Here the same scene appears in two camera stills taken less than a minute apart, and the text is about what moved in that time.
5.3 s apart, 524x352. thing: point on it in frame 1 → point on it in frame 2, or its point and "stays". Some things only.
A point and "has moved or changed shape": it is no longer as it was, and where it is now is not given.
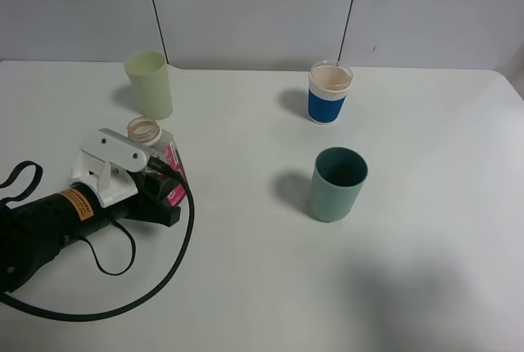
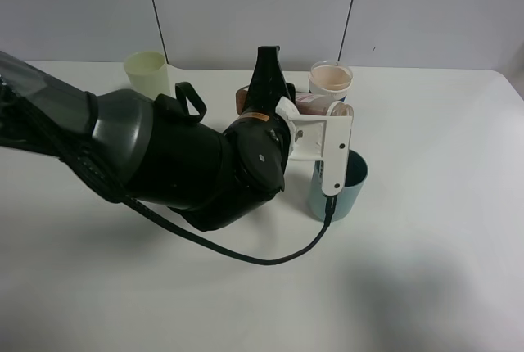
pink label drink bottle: x=146 y=131 has moved or changed shape
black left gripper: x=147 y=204 → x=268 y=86
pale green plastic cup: x=151 y=84 stays
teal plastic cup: x=339 y=176 stays
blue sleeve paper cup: x=328 y=85 stays
